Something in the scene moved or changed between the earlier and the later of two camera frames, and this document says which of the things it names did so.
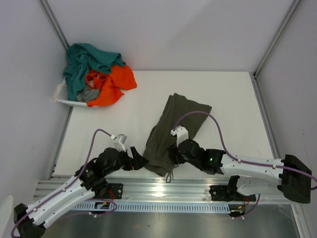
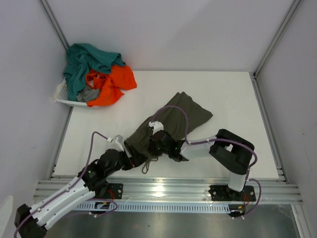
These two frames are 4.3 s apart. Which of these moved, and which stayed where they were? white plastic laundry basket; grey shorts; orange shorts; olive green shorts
Moved: olive green shorts
Stayed: white plastic laundry basket; grey shorts; orange shorts
